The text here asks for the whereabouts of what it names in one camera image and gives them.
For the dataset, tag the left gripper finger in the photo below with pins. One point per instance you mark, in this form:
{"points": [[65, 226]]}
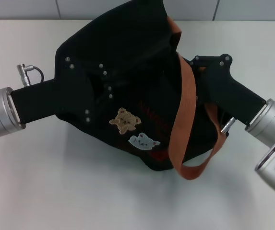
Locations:
{"points": [[99, 68], [108, 94]]}

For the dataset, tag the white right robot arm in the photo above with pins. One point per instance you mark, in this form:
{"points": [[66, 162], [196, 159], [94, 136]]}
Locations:
{"points": [[271, 119]]}

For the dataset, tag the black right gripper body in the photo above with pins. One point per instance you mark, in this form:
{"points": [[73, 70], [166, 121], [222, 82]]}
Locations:
{"points": [[228, 95]]}

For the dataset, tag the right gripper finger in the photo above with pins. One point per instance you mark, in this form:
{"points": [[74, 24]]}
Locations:
{"points": [[206, 62]]}

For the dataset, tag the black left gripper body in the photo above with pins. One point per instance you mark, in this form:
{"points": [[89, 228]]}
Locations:
{"points": [[51, 98]]}

